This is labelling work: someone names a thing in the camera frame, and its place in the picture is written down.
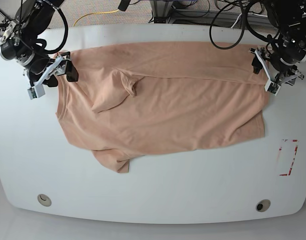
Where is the peach T-shirt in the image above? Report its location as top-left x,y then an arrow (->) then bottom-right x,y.
56,42 -> 269,173

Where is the black tripod on floor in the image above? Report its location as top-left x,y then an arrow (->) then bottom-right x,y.
0,4 -> 16,38

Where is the yellow cable on floor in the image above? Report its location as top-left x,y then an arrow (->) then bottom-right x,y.
72,9 -> 119,27

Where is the table cable grommet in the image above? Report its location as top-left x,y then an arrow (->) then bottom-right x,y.
255,199 -> 271,213
37,194 -> 52,207

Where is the red tape rectangle marking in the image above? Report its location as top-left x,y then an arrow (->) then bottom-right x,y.
277,139 -> 299,177

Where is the aluminium frame stand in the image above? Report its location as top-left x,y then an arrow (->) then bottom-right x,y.
149,0 -> 174,24

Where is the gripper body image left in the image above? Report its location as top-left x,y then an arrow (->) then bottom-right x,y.
0,21 -> 71,87

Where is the left table cable grommet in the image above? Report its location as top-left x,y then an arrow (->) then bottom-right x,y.
37,194 -> 52,207

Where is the right table cable grommet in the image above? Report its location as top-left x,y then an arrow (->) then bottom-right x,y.
255,199 -> 271,213

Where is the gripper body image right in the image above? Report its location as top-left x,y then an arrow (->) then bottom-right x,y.
249,35 -> 306,86

